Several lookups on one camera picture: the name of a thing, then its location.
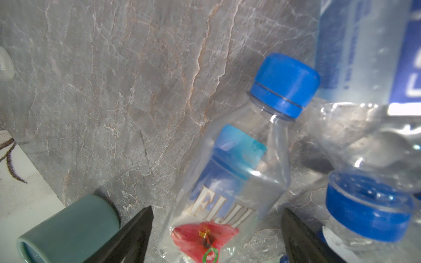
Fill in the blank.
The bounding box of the clear glass cup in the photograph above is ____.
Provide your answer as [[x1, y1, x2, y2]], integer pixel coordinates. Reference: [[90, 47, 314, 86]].
[[0, 46, 15, 81]]

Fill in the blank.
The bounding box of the teal cup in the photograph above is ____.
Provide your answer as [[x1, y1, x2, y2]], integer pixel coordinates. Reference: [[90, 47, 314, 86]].
[[16, 195, 120, 263]]

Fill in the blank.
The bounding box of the tall clear blue print bottle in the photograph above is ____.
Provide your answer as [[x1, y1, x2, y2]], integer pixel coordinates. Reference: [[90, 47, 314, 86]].
[[315, 0, 421, 116]]

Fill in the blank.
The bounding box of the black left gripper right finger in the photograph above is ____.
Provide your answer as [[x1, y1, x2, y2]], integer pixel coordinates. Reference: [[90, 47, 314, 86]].
[[281, 208, 344, 263]]

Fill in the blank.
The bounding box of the blue label bottle white cap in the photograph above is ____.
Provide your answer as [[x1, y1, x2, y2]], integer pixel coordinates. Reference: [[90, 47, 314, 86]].
[[309, 100, 421, 263]]

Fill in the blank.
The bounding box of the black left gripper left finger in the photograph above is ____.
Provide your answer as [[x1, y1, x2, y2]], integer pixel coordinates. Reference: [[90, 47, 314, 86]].
[[85, 206, 153, 263]]

